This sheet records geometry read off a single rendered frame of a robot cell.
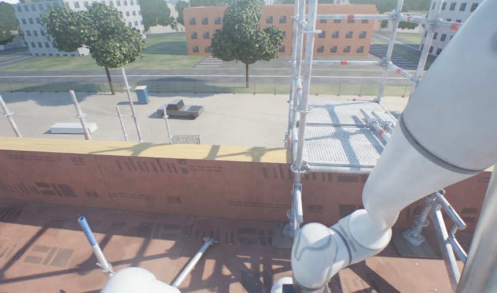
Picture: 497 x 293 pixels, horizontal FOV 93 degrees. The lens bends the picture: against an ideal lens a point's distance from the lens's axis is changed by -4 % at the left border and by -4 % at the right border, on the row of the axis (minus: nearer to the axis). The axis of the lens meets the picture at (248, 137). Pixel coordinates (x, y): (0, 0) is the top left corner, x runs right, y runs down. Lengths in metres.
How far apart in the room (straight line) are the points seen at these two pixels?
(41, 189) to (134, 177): 1.19
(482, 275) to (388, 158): 0.27
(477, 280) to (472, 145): 0.31
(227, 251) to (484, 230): 2.05
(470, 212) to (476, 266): 2.41
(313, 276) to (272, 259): 1.64
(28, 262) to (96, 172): 0.91
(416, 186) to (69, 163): 2.83
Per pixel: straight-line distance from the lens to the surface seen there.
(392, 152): 0.34
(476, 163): 0.31
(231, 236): 2.45
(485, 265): 0.53
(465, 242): 3.02
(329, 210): 2.48
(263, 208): 2.44
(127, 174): 2.62
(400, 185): 0.35
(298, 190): 2.02
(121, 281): 0.75
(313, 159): 2.07
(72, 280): 2.63
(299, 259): 0.66
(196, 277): 2.26
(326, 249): 0.63
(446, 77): 0.27
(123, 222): 2.87
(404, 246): 2.67
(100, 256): 2.09
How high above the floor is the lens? 1.90
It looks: 29 degrees down
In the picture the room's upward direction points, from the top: 1 degrees counter-clockwise
